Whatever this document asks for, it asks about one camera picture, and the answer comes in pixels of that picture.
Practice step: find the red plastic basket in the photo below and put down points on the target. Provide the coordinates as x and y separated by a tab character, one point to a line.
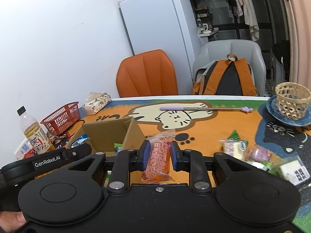
60	119

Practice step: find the orange grey backpack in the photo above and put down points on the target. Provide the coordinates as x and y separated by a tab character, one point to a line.
230	80

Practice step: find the person's left hand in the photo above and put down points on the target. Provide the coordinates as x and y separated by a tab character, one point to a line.
11	222

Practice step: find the white shelf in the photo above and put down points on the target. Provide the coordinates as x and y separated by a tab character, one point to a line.
209	32

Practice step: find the blue snack packet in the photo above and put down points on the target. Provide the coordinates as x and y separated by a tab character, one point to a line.
81	141

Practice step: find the grey chair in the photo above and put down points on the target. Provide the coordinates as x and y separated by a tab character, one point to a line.
243	49

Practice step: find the woven bamboo basket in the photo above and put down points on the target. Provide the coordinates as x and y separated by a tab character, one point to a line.
290	102

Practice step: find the black white snack packet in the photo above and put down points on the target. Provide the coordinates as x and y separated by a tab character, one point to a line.
289	171

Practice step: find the hanging black garment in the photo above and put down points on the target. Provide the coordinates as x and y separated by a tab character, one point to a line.
280	51

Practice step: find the pink curtain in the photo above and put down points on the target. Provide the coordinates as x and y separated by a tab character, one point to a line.
300	29

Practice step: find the orange chair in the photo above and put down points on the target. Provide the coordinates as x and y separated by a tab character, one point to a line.
145	75

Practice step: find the floral tissue pack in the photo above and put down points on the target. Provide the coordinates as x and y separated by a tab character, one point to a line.
97	103

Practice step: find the white refrigerator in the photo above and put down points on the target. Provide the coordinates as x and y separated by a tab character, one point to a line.
155	29

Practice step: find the blue ceramic plate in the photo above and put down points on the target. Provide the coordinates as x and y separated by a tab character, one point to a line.
271	109

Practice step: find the long white cracker packet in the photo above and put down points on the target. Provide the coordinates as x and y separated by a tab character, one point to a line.
232	148

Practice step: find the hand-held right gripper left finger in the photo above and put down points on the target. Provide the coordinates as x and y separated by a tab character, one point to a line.
146	155

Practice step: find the orange-red snack packet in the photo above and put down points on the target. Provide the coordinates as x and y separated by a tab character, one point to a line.
159	155

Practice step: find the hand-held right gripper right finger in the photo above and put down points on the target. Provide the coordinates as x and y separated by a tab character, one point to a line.
174	156

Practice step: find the hanging white shirt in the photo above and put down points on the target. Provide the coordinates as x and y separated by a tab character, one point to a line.
251	17

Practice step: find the cardboard box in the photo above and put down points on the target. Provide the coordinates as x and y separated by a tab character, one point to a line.
107	133

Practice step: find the green snack packet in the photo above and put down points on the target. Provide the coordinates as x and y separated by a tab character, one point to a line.
267	166

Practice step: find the cartoon cat table mat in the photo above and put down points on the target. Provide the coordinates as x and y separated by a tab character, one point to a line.
218	131

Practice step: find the tea bottle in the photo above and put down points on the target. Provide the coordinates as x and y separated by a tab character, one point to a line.
34	136

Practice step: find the purple mochi packet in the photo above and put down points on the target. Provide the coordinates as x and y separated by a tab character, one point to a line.
258	154

